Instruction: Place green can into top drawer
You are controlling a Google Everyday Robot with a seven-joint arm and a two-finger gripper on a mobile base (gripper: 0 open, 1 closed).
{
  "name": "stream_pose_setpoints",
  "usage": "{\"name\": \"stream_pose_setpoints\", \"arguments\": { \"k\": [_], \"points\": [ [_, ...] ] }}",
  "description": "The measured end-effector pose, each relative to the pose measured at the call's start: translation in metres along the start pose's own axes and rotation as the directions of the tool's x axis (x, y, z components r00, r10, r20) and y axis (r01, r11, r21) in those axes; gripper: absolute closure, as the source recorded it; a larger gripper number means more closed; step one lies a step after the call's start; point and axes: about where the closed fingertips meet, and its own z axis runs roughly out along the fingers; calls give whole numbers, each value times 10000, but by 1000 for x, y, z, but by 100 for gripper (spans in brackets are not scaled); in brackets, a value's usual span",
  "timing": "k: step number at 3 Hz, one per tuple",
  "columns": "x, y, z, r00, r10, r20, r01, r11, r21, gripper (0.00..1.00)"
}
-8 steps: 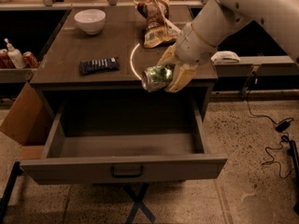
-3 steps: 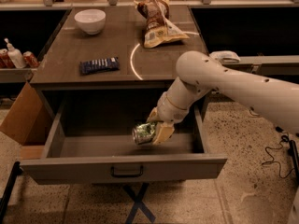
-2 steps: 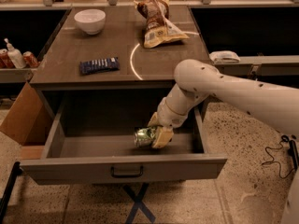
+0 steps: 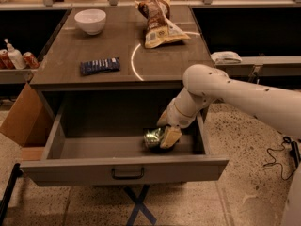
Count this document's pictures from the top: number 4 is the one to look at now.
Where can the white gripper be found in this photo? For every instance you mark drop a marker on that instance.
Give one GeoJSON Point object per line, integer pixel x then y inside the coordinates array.
{"type": "Point", "coordinates": [178, 115]}

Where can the green soda can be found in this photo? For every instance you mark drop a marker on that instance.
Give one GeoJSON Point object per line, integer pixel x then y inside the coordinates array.
{"type": "Point", "coordinates": [153, 137]}

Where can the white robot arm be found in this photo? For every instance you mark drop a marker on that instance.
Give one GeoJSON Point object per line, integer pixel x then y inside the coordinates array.
{"type": "Point", "coordinates": [202, 85]}

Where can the grey drawer cabinet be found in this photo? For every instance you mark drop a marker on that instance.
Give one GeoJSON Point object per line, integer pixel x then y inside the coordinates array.
{"type": "Point", "coordinates": [152, 72]}

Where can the open grey top drawer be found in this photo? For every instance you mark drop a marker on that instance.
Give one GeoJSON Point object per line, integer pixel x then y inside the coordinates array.
{"type": "Point", "coordinates": [96, 133]}

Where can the red soda can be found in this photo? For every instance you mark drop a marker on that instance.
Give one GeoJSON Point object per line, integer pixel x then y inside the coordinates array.
{"type": "Point", "coordinates": [31, 60]}
{"type": "Point", "coordinates": [5, 59]}

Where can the folded white cloth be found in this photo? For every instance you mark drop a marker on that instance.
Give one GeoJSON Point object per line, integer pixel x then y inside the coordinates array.
{"type": "Point", "coordinates": [225, 57]}

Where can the blue snack bar wrapper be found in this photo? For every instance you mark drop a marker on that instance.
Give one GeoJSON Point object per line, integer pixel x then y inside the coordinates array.
{"type": "Point", "coordinates": [100, 66]}

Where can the brown chip bag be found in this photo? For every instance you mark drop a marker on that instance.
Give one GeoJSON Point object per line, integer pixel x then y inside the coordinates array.
{"type": "Point", "coordinates": [160, 30]}

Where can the white ceramic bowl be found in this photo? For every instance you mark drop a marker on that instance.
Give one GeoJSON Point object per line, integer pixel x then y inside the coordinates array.
{"type": "Point", "coordinates": [91, 21]}

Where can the cardboard box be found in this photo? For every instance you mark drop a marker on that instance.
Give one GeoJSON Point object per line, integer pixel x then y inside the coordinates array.
{"type": "Point", "coordinates": [27, 123]}

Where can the black stand leg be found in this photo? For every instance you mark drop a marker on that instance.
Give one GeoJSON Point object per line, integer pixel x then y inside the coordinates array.
{"type": "Point", "coordinates": [15, 174]}

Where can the white pump bottle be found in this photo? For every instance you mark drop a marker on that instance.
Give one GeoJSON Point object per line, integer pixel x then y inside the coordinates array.
{"type": "Point", "coordinates": [15, 56]}

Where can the black drawer handle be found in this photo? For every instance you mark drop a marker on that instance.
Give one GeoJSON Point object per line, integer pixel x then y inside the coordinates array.
{"type": "Point", "coordinates": [136, 174]}

